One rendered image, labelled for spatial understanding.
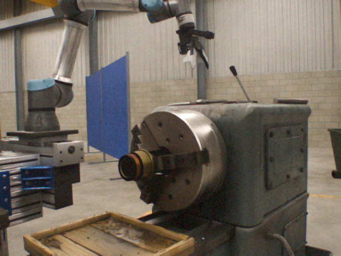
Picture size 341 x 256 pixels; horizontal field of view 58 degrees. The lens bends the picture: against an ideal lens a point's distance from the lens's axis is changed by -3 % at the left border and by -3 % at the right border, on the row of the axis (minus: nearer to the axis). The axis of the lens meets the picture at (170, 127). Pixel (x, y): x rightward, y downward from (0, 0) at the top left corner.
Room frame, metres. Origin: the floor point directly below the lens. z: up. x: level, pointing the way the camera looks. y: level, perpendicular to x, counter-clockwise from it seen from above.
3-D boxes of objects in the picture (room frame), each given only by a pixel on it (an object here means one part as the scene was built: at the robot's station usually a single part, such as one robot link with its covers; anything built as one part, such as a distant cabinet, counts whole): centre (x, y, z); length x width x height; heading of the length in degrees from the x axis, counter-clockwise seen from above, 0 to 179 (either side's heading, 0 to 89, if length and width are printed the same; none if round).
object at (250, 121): (1.31, -0.27, 1.06); 0.59 x 0.48 x 0.39; 137
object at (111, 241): (0.81, 0.18, 0.89); 0.36 x 0.30 x 0.04; 47
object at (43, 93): (1.38, 0.57, 1.33); 0.13 x 0.12 x 0.14; 170
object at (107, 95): (7.68, 1.65, 1.18); 4.12 x 0.80 x 2.35; 26
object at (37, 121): (1.37, 0.57, 1.21); 0.15 x 0.15 x 0.10
